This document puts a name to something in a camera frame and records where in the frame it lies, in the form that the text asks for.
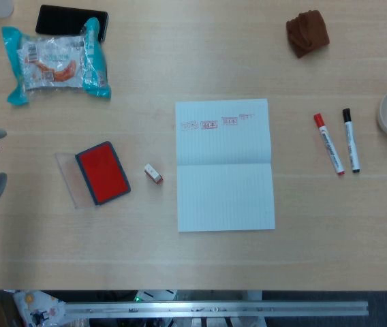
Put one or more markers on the small white red stamp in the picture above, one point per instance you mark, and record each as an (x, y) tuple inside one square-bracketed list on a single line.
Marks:
[(152, 173)]

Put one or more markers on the white robot base unit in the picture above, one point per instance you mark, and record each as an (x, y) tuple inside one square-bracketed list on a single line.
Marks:
[(156, 295)]

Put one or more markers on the clear ink pad lid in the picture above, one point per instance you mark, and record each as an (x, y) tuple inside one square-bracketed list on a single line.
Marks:
[(68, 173)]

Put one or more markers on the teal snack packet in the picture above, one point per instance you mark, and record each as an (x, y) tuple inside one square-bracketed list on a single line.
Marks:
[(50, 64)]

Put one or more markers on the red ink pad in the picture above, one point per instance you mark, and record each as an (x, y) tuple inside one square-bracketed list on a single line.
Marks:
[(103, 173)]

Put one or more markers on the black smartphone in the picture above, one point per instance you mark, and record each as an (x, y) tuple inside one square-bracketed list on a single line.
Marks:
[(64, 18)]

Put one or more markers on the white printed plastic bag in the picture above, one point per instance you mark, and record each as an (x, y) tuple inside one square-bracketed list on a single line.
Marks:
[(40, 306)]

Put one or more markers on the white lined paper sheet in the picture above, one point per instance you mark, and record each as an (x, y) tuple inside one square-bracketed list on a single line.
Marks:
[(224, 190)]

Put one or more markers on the brown folded cloth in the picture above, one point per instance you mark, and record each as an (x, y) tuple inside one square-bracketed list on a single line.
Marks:
[(307, 34)]

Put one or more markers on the red whiteboard marker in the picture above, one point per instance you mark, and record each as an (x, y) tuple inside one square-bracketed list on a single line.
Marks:
[(329, 146)]

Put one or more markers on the black whiteboard marker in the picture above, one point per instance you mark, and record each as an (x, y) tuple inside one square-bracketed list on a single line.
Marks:
[(351, 143)]

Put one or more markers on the aluminium rail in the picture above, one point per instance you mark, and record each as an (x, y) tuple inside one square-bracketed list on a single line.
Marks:
[(214, 309)]

